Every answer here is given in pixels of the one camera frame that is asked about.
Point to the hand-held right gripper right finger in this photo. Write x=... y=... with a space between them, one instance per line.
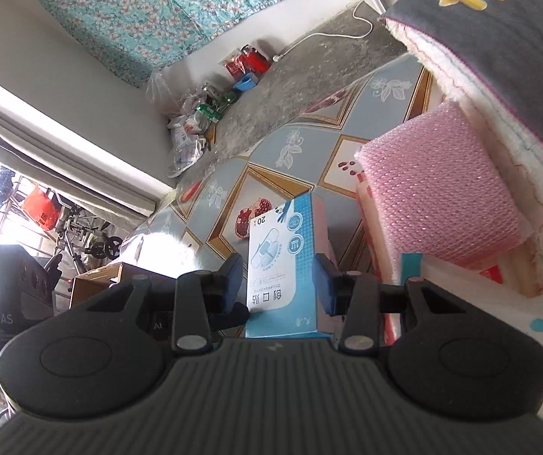
x=327 y=289

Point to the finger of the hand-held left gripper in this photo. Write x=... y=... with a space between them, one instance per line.
x=233 y=318

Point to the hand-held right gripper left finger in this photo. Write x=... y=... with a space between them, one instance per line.
x=232 y=284

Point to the blue bandage box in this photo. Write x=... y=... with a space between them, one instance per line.
x=281 y=256

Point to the cardboard box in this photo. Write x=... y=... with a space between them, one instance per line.
x=96 y=284

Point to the pink bubble wrap pad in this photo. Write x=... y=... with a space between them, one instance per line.
x=432 y=185

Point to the white wet wipes pack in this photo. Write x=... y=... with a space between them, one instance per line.
x=480 y=341

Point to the black phone stand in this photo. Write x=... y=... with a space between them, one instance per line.
x=54 y=270

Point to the metal drying rack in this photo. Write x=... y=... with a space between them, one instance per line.
x=15 y=220

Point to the red plastic bag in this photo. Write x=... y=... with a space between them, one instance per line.
x=41 y=208

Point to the wheelchair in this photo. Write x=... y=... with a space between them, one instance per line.
x=96 y=241

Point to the blue hanging garment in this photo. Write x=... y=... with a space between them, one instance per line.
x=0 y=187

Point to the fruit patterned tablecloth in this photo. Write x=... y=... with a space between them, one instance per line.
x=271 y=151

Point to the grey curtain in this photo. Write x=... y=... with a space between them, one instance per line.
x=62 y=151

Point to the green drink can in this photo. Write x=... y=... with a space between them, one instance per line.
x=207 y=113

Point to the clear plastic bag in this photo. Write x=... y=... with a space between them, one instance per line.
x=162 y=90

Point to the red paper bag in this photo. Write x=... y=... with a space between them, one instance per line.
x=234 y=64

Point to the red thermos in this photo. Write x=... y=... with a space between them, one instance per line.
x=258 y=60

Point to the teal floral wall cloth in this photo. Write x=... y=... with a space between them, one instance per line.
x=157 y=9

